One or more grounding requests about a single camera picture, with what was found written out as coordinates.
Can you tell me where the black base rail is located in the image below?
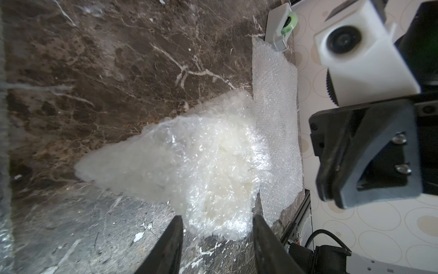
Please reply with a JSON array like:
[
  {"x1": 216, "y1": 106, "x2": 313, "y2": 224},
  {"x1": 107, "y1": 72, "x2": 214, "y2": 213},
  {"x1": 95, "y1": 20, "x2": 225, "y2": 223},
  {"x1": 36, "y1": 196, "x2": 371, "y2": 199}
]
[{"x1": 280, "y1": 189, "x2": 311, "y2": 246}]

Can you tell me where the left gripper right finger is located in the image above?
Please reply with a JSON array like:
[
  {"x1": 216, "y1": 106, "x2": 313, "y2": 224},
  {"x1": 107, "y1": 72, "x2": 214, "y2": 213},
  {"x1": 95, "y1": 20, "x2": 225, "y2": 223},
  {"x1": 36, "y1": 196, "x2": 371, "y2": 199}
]
[{"x1": 253, "y1": 215, "x2": 305, "y2": 274}]

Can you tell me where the bubble wrap sheet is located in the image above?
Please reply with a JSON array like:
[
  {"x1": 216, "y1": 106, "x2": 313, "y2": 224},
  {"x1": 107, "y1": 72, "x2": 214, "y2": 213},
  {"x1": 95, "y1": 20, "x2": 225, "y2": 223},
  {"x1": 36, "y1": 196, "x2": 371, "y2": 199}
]
[
  {"x1": 1, "y1": 35, "x2": 14, "y2": 274},
  {"x1": 252, "y1": 37, "x2": 303, "y2": 226},
  {"x1": 74, "y1": 89, "x2": 271, "y2": 240}
]

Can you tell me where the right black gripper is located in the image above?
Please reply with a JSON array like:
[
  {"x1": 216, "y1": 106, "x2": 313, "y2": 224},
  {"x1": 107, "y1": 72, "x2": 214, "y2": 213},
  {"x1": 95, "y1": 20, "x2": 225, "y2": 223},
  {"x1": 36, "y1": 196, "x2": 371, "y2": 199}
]
[{"x1": 309, "y1": 1, "x2": 438, "y2": 209}]

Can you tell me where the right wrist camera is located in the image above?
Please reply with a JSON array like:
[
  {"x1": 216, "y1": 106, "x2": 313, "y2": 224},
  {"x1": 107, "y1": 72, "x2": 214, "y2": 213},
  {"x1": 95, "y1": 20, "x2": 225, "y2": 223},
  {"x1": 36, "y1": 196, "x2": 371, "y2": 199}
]
[{"x1": 314, "y1": 1, "x2": 421, "y2": 107}]

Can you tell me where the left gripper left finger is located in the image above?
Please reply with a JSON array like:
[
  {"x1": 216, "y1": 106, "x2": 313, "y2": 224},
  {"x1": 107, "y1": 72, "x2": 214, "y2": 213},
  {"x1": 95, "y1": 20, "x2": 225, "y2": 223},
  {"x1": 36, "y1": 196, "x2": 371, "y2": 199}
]
[{"x1": 134, "y1": 215, "x2": 184, "y2": 274}]

